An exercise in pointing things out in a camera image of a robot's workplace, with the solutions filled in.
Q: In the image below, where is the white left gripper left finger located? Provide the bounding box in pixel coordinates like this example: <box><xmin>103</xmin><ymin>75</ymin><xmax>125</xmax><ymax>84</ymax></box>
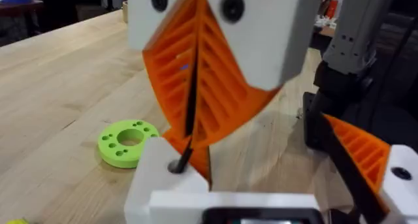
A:
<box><xmin>123</xmin><ymin>136</ymin><xmax>210</xmax><ymax>224</ymax></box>

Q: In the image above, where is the finger of the white orange right gripper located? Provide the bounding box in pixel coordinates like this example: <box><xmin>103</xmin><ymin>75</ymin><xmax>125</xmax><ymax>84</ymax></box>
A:
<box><xmin>195</xmin><ymin>0</ymin><xmax>325</xmax><ymax>150</ymax></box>
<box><xmin>127</xmin><ymin>0</ymin><xmax>201</xmax><ymax>137</ymax></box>

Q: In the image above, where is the white orange left gripper right finger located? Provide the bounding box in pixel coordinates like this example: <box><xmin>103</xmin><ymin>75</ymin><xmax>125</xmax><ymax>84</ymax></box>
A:
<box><xmin>321</xmin><ymin>114</ymin><xmax>418</xmax><ymax>224</ymax></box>

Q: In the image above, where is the orange ribbed wedge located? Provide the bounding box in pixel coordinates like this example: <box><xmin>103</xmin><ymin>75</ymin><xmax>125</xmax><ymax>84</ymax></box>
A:
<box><xmin>161</xmin><ymin>127</ymin><xmax>212</xmax><ymax>189</ymax></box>

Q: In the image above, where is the green disc with holes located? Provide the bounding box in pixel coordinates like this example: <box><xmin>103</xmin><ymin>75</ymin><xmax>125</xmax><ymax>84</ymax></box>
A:
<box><xmin>97</xmin><ymin>119</ymin><xmax>161</xmax><ymax>169</ymax></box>

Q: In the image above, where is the red canister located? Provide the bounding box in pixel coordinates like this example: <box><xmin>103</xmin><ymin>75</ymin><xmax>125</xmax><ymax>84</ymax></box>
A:
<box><xmin>325</xmin><ymin>0</ymin><xmax>340</xmax><ymax>20</ymax></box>

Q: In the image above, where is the dark side table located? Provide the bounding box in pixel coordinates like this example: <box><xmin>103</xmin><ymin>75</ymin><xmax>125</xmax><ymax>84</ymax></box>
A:
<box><xmin>0</xmin><ymin>0</ymin><xmax>45</xmax><ymax>18</ymax></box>

